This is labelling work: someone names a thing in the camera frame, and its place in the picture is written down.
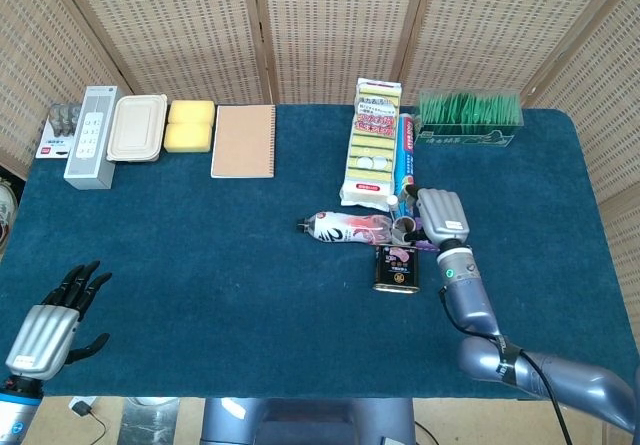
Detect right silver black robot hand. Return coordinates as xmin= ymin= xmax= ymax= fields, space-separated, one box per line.
xmin=399 ymin=184 xmax=471 ymax=252

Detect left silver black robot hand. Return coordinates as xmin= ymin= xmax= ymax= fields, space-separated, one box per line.
xmin=4 ymin=260 xmax=112 ymax=381

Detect white paper roll cardboard core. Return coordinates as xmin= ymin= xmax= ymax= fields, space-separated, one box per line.
xmin=391 ymin=216 xmax=420 ymax=246

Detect blue cling film box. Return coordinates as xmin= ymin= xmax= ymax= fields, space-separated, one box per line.
xmin=391 ymin=112 xmax=426 ymax=219

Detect black gold luncheon meat can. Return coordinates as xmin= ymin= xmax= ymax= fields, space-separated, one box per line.
xmin=372 ymin=244 xmax=421 ymax=295

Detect yellow snack bag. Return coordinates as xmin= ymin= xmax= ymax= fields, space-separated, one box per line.
xmin=338 ymin=77 xmax=404 ymax=211

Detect plastic bottle white red label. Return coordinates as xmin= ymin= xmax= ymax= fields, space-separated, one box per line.
xmin=295 ymin=210 xmax=396 ymax=247

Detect clear box green tea bags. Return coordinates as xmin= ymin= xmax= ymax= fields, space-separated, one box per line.
xmin=417 ymin=87 xmax=525 ymax=147

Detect decorated round object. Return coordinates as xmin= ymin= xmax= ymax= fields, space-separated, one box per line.
xmin=0 ymin=164 xmax=22 ymax=256

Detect blue carpet table cover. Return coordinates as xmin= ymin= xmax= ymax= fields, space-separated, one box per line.
xmin=0 ymin=103 xmax=640 ymax=400

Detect battery blister pack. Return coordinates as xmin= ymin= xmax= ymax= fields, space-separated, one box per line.
xmin=34 ymin=103 xmax=84 ymax=160

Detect grey power strip box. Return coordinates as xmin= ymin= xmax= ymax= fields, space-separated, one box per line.
xmin=63 ymin=85 xmax=121 ymax=192

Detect kraft spiral notebook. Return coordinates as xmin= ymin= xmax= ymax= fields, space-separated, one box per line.
xmin=210 ymin=104 xmax=277 ymax=180

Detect woven wooden folding screen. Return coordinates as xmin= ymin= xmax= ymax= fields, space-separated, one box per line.
xmin=0 ymin=0 xmax=640 ymax=366

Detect beige lidded food container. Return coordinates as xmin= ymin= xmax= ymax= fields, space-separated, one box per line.
xmin=105 ymin=93 xmax=169 ymax=163

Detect blue-grey robot torso base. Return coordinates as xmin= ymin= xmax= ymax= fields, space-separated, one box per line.
xmin=199 ymin=397 xmax=417 ymax=445

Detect yellow sponge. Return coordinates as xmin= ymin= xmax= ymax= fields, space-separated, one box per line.
xmin=163 ymin=122 xmax=213 ymax=154
xmin=168 ymin=100 xmax=217 ymax=127

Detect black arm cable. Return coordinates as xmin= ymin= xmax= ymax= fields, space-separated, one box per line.
xmin=438 ymin=287 xmax=574 ymax=445

